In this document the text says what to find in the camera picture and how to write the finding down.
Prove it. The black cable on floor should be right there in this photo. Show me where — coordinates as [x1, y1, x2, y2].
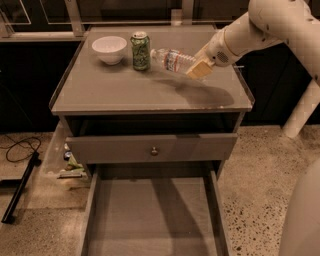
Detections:
[0, 133, 43, 164]

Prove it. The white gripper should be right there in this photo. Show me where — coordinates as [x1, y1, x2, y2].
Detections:
[186, 29, 240, 79]

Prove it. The grey drawer cabinet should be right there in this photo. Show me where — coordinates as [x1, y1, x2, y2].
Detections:
[48, 23, 256, 181]

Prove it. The brass drawer knob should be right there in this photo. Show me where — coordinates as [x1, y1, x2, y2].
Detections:
[150, 147, 159, 156]

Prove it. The white ceramic bowl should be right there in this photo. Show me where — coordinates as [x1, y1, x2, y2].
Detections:
[92, 36, 127, 65]

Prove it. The grey top drawer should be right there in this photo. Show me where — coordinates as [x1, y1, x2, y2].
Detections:
[66, 133, 237, 164]

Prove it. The open grey middle drawer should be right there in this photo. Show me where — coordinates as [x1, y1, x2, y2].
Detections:
[76, 164, 233, 256]

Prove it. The metal railing frame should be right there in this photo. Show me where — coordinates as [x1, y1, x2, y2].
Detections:
[0, 0, 249, 42]

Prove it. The green soda can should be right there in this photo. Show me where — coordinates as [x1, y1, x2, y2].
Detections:
[130, 31, 150, 71]

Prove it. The black metal floor stand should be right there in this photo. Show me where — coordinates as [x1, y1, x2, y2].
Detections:
[1, 151, 41, 224]

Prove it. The clear plastic storage bin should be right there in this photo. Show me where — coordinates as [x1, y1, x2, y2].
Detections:
[41, 123, 86, 179]

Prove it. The clear plastic water bottle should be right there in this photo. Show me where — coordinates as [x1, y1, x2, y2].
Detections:
[150, 49, 196, 74]

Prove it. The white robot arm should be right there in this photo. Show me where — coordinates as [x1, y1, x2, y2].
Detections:
[187, 0, 320, 256]

